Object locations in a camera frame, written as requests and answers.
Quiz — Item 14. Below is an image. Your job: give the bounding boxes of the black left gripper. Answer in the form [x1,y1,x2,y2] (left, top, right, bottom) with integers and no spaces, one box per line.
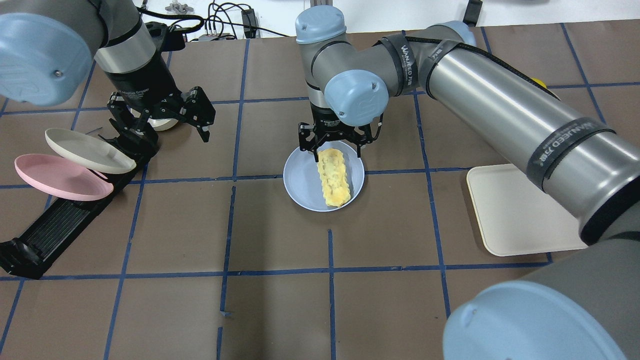
[106,57,217,147]

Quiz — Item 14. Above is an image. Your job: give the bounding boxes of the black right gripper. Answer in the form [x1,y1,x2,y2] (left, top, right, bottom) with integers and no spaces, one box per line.
[298,103,383,163]

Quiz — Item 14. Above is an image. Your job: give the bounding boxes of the yellow bread loaf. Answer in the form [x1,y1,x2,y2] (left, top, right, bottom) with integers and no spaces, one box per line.
[317,148,352,208]

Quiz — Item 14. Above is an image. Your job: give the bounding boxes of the light blue plate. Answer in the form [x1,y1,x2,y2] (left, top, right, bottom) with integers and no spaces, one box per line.
[283,141,365,212]

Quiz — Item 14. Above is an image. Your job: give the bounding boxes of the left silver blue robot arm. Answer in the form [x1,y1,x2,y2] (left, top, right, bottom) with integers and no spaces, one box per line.
[0,0,216,142]

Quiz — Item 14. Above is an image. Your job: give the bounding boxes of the beige plate in rack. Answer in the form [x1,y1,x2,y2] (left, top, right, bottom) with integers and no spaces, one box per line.
[45,128,137,174]

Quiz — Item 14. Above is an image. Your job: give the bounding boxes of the pink plate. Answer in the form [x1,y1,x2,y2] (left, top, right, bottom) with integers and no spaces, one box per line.
[14,153,114,202]

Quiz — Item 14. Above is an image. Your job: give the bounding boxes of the beige bowl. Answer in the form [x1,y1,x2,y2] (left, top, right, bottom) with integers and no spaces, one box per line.
[147,117,179,132]

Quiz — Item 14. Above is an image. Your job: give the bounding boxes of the metal clamp parts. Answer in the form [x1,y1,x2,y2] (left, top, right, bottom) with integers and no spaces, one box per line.
[165,0,194,15]

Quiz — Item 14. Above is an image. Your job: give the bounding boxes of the black power adapter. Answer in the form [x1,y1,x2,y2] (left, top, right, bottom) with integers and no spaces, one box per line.
[241,8,258,34]

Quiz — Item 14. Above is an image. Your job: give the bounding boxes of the black dish rack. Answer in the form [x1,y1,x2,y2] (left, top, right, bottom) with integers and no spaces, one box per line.
[1,124,159,280]

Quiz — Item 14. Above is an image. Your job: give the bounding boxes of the white rectangular tray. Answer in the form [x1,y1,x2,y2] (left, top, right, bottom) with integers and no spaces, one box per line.
[466,164,587,257]

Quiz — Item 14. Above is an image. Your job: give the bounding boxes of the yellow lemon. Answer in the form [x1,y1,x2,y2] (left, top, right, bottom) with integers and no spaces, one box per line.
[531,77,547,89]

